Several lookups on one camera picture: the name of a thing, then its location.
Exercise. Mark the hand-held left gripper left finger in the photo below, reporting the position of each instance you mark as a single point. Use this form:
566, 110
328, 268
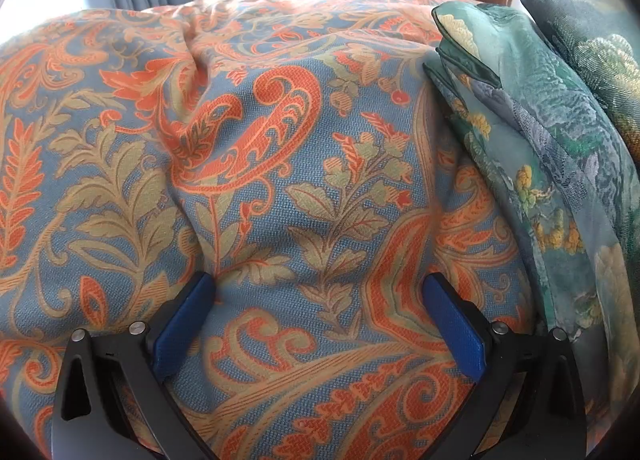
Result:
180, 325

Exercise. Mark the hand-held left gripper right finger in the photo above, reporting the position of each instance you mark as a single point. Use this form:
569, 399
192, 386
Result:
457, 327

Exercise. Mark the green brocade jacket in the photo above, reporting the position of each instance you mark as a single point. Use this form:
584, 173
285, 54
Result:
565, 150

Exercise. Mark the orange paisley bedspread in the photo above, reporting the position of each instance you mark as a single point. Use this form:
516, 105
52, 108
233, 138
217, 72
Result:
250, 165

